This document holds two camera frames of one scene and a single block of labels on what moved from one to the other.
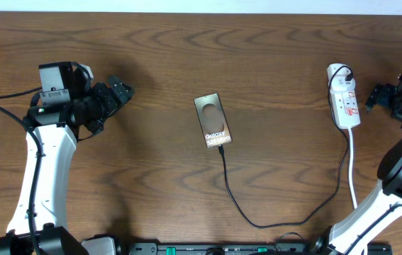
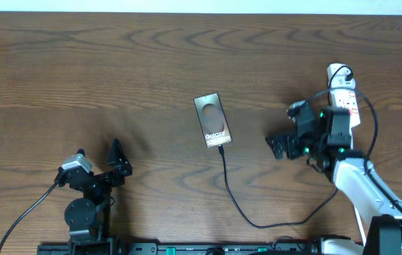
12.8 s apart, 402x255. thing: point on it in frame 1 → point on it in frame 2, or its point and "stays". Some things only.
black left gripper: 113,102 → 122,171
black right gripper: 382,93 → 278,145
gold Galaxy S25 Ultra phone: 214,120 stays
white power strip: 344,97 stays
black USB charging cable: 349,77 stays
